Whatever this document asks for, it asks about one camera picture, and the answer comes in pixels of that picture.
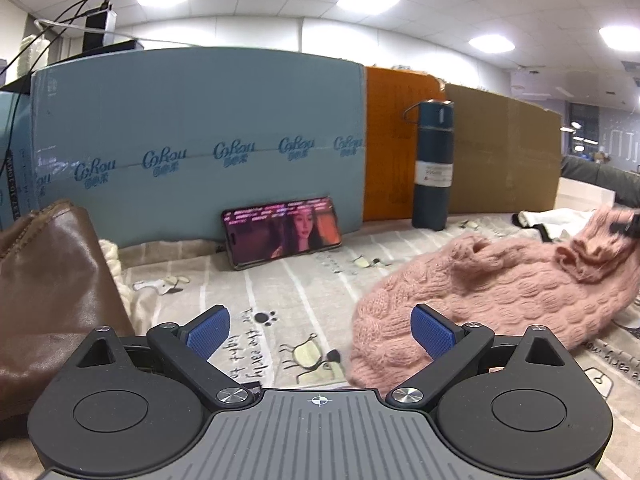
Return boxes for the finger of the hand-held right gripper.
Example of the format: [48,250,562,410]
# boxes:
[609,210,640,239]

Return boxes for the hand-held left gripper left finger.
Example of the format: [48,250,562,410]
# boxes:
[75,305,253,408]

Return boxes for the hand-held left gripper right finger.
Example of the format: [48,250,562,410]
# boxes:
[387,304,576,408]

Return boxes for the pink knit sweater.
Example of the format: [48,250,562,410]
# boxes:
[347,205,640,392]

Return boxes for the brown leather jacket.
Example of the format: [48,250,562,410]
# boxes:
[0,199,137,442]

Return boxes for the grey sofa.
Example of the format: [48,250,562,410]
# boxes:
[560,154,640,211]

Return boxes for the white box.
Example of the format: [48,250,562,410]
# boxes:
[554,177,617,211]

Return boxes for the white garment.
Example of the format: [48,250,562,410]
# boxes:
[512,207,599,244]

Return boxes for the printed bed sheet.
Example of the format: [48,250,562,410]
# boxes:
[30,207,640,480]

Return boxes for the smartphone with lit screen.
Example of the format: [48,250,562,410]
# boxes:
[221,196,345,271]

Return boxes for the brown cardboard sheet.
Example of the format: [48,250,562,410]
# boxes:
[442,82,564,217]

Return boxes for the dark teal thermos bottle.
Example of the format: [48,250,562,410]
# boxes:
[403,100,457,232]

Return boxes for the ceiling light panel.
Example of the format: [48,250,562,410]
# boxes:
[335,0,401,16]
[598,24,640,52]
[468,34,516,54]

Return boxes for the orange board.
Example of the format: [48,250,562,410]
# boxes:
[361,66,447,224]

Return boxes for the large light blue carton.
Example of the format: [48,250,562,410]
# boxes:
[29,47,367,251]

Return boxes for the light blue carton with label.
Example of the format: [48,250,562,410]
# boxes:
[0,92,40,235]

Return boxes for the black box with charger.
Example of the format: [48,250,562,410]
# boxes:
[82,7,119,54]

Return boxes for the black printed strap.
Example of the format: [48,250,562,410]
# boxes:
[4,147,17,223]

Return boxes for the white cable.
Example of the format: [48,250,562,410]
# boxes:
[34,16,109,43]

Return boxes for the long black cable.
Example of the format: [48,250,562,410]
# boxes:
[0,0,110,161]

